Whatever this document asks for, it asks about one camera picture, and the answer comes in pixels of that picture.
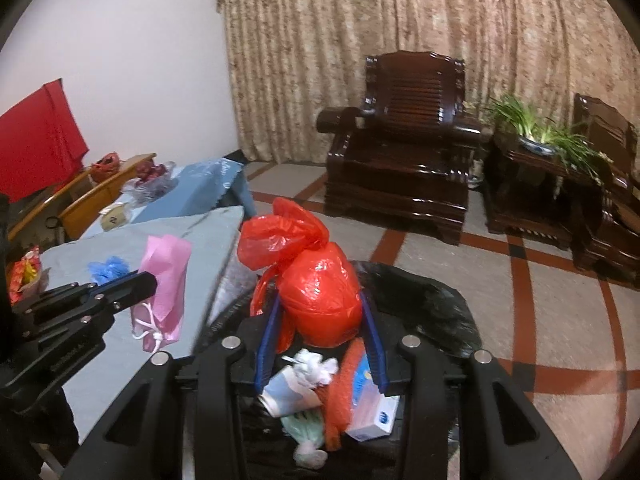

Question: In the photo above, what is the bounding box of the blue plastic bag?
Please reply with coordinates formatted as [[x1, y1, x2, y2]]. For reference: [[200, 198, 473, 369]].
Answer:
[[88, 256, 130, 285]]

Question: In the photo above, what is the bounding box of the pink face mask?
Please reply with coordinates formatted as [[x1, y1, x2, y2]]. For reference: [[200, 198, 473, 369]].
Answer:
[[131, 235, 192, 354]]

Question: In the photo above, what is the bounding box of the white cardboard box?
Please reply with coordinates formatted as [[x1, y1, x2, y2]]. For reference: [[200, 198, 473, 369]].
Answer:
[[346, 356, 400, 442]]

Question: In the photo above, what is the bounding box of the red plastic bag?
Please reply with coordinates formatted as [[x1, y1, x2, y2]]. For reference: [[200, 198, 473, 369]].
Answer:
[[236, 197, 362, 353]]

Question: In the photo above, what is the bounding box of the white tissue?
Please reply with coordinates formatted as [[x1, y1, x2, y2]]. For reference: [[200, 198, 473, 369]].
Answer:
[[282, 349, 340, 389]]

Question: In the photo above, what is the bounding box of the green white trash wad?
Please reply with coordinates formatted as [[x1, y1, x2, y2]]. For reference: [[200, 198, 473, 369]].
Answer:
[[280, 408, 328, 470]]

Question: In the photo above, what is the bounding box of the black trash bag bin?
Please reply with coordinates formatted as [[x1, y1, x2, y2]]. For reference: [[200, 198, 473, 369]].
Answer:
[[198, 261, 480, 479]]

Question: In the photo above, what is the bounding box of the snack dish with red wrappers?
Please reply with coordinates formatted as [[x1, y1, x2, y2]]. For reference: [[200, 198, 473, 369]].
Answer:
[[9, 246, 44, 306]]

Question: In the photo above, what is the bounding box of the tissue box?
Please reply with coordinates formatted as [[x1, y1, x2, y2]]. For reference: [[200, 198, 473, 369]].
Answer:
[[99, 203, 131, 232]]

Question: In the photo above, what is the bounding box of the glass fruit bowl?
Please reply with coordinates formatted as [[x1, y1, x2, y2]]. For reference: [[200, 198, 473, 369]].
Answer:
[[122, 162, 178, 206]]

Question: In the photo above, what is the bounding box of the orange mesh net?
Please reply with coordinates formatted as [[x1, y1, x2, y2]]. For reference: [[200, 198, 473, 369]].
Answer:
[[319, 337, 366, 452]]

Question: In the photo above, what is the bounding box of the red bag on cabinet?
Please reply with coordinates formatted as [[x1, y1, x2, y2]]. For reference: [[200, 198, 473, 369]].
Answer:
[[89, 152, 120, 184]]

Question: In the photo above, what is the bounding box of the red apple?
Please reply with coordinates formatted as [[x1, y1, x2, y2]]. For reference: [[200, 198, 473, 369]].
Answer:
[[136, 160, 167, 182]]

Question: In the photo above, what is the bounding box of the red cloth cover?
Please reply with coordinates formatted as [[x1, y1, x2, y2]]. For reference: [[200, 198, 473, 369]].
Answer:
[[0, 79, 88, 203]]

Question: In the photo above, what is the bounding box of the blue table cover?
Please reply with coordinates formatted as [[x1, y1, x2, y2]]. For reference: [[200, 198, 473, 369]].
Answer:
[[81, 156, 260, 241]]

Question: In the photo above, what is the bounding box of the dark wooden side table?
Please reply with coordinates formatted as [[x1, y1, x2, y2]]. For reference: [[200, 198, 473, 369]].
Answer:
[[483, 131, 597, 250]]

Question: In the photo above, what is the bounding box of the dark wooden armchair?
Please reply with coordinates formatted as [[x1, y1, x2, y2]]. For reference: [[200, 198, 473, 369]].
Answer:
[[572, 93, 639, 287], [316, 51, 483, 245]]

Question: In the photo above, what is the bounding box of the potted green plant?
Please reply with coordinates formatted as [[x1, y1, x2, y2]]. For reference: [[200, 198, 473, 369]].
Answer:
[[486, 93, 605, 183]]

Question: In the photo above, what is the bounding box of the beige patterned curtain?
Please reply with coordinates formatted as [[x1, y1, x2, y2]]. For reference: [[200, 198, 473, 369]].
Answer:
[[217, 0, 639, 164]]

